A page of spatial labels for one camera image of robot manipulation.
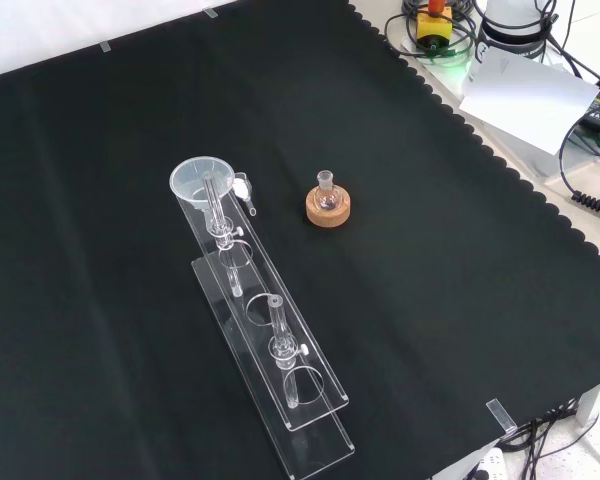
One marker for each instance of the clear acrylic funnel stand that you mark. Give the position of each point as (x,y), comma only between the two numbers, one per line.
(260,280)

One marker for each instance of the clear plastic funnel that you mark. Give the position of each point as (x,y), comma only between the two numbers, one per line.
(190,182)

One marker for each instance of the small round-bottom glass flask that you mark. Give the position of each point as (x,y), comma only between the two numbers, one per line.
(327,198)

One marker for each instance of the black bench cloth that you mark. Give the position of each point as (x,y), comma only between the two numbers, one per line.
(430,280)

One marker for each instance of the clear tape strip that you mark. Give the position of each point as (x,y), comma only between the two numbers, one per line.
(214,13)
(501,416)
(105,47)

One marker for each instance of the yellow stop button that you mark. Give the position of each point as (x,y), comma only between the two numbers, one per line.
(432,25)

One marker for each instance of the pale board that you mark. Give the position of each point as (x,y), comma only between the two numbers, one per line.
(525,100)

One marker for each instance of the white power strip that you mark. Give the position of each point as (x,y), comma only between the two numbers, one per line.
(490,465)

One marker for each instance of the white table leg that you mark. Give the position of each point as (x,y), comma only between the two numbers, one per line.
(590,402)

